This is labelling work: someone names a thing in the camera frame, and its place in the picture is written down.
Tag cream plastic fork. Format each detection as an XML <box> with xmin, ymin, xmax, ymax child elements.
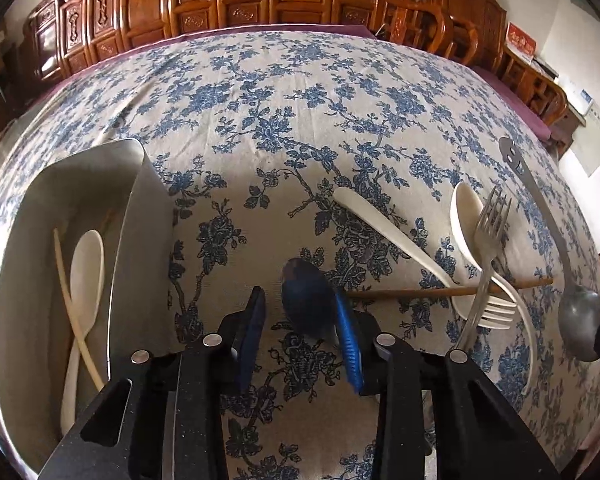
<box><xmin>333</xmin><ymin>187</ymin><xmax>520</xmax><ymax>331</ymax></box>

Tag carved wooden sofa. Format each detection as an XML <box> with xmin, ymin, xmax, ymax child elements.
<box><xmin>20</xmin><ymin>0</ymin><xmax>481</xmax><ymax>86</ymax></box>

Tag metal spoon with smiley handle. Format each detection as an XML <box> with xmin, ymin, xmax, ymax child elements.
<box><xmin>498</xmin><ymin>136</ymin><xmax>600</xmax><ymax>363</ymax></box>

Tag carved wooden armchair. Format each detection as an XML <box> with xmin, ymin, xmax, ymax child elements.
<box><xmin>445</xmin><ymin>0</ymin><xmax>571</xmax><ymax>126</ymax></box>

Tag blue floral tablecloth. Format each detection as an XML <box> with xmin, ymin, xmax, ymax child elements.
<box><xmin>0</xmin><ymin>30</ymin><xmax>600</xmax><ymax>480</ymax></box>

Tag purple armchair cushion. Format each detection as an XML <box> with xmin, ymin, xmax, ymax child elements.
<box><xmin>472</xmin><ymin>65</ymin><xmax>553</xmax><ymax>141</ymax></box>

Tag rectangular metal tin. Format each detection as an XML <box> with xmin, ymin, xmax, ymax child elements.
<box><xmin>0</xmin><ymin>137</ymin><xmax>176</xmax><ymax>480</ymax></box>

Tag cream plastic spoon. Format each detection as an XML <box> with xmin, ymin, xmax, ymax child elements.
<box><xmin>450</xmin><ymin>181</ymin><xmax>536</xmax><ymax>396</ymax></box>
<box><xmin>60</xmin><ymin>230</ymin><xmax>106</xmax><ymax>436</ymax></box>

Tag metal fork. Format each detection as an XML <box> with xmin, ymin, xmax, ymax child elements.
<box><xmin>452</xmin><ymin>185</ymin><xmax>513</xmax><ymax>356</ymax></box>

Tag cream chopstick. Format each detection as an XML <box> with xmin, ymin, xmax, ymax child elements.
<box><xmin>53</xmin><ymin>227</ymin><xmax>106</xmax><ymax>393</ymax></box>

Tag purple sofa cushion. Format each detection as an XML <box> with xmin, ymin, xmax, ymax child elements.
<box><xmin>50</xmin><ymin>22</ymin><xmax>376</xmax><ymax>86</ymax></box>

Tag red display card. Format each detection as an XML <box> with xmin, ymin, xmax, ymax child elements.
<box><xmin>507</xmin><ymin>22</ymin><xmax>537</xmax><ymax>58</ymax></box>

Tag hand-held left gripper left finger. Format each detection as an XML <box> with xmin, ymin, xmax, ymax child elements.
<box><xmin>37</xmin><ymin>286</ymin><xmax>268</xmax><ymax>480</ymax></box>

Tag wooden chopstick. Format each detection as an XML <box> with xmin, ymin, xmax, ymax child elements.
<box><xmin>345</xmin><ymin>277</ymin><xmax>554</xmax><ymax>301</ymax></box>

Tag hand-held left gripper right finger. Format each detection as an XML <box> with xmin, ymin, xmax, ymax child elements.
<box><xmin>332</xmin><ymin>287</ymin><xmax>561</xmax><ymax>480</ymax></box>

